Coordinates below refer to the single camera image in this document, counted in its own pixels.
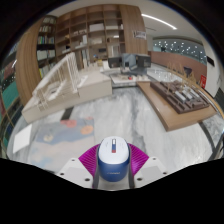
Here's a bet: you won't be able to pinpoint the brown architectural model on board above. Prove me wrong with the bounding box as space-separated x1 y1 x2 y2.
137 79 218 132

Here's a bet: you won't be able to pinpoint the light blue floral mouse pad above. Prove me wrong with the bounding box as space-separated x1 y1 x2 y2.
27 115 101 172

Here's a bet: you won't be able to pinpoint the white architectural model on base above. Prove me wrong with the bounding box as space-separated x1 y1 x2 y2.
21 51 114 124

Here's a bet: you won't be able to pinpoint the white wall sign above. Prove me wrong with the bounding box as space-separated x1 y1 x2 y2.
133 29 147 40

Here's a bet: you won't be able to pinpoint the black computer monitor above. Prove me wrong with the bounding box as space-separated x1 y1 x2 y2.
107 56 123 69
136 54 152 71

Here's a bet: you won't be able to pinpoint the teal bookshelf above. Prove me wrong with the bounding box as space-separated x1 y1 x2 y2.
0 59 22 148

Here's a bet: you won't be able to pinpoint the wooden shelf unit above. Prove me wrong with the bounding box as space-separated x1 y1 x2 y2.
35 3 148 80

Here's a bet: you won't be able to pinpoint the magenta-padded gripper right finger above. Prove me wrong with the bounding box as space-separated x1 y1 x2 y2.
127 143 170 190

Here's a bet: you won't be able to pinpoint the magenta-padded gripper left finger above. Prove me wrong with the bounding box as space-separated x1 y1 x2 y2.
55 143 102 190

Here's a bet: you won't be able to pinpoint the group of small ceiling lights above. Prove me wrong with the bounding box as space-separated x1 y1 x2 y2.
153 39 205 56

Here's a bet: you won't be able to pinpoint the long ceiling light strip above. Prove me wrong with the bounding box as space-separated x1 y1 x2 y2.
141 13 178 31

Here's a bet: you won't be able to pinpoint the white paper sheet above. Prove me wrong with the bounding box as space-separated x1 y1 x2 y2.
12 123 34 155

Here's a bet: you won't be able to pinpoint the white and blue computer mouse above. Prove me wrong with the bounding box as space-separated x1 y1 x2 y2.
97 136 131 183

